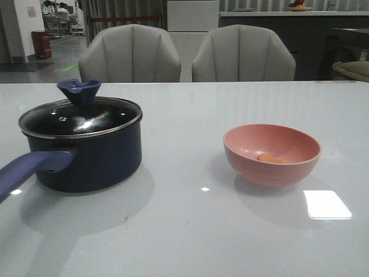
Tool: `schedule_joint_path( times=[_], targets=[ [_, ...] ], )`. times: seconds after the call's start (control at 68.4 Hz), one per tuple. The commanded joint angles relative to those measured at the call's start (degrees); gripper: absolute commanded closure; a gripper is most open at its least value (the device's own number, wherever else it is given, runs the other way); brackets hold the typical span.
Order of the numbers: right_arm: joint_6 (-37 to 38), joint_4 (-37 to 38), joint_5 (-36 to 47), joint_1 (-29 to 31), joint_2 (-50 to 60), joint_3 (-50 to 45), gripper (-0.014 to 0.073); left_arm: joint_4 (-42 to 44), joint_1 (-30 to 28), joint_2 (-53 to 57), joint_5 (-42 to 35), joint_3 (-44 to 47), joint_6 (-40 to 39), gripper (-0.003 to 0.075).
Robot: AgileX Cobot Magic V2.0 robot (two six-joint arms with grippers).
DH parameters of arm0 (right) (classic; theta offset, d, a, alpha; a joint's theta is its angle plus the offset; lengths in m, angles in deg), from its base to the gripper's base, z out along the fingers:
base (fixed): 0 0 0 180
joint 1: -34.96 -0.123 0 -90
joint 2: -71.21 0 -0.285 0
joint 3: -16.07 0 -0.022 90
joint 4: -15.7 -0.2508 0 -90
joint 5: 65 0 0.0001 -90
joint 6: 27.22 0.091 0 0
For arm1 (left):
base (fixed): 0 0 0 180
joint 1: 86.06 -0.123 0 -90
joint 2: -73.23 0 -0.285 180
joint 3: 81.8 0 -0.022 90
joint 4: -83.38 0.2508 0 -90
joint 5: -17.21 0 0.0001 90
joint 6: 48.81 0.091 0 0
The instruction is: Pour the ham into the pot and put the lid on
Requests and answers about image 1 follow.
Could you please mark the right beige chair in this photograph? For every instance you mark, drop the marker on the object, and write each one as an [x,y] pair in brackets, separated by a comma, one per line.
[242,53]

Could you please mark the beige chair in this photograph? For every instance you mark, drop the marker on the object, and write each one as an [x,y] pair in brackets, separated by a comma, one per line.
[242,53]
[131,53]

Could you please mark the pink bowl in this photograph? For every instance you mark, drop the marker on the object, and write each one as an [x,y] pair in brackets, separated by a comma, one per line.
[243,144]

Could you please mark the red trash bin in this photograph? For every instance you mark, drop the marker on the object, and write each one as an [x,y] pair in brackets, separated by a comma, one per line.
[41,44]

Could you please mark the glass lid with blue knob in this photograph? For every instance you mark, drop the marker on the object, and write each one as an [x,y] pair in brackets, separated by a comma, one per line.
[81,114]

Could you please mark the orange ham slice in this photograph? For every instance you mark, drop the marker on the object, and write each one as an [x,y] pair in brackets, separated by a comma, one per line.
[270,159]

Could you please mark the white cabinet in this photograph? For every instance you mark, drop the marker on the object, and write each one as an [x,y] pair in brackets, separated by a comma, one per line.
[187,23]

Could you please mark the olive cushion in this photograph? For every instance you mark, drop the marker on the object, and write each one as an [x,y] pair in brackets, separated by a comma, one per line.
[356,70]

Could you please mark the fruit plate on counter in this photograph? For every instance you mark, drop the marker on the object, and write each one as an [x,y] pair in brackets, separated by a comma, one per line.
[298,6]

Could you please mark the dark blue saucepan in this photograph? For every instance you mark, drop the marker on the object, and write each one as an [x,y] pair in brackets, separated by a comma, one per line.
[76,165]

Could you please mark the left beige chair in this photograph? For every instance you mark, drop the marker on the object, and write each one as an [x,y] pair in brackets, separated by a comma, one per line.
[131,53]

